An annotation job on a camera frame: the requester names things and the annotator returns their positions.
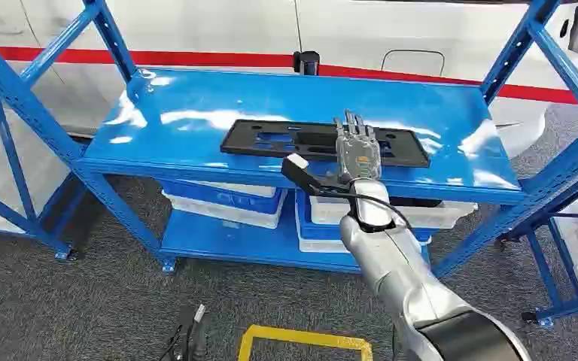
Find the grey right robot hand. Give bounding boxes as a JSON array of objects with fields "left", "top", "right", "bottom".
[{"left": 333, "top": 109, "right": 383, "bottom": 184}]

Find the yellow tape square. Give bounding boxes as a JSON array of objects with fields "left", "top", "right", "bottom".
[{"left": 237, "top": 324, "right": 374, "bottom": 361}]

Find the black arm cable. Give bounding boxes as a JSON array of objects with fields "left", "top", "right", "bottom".
[{"left": 318, "top": 186, "right": 412, "bottom": 231}]

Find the black metal plate with slots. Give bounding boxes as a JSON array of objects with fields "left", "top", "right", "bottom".
[{"left": 220, "top": 119, "right": 431, "bottom": 169}]

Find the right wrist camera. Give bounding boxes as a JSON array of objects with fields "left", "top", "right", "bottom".
[{"left": 281, "top": 153, "right": 351, "bottom": 197}]

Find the blue steel shelf rack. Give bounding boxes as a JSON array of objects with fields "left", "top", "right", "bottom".
[
  {"left": 0, "top": 82, "right": 78, "bottom": 262},
  {"left": 493, "top": 159, "right": 578, "bottom": 328},
  {"left": 0, "top": 0, "right": 578, "bottom": 278}
]

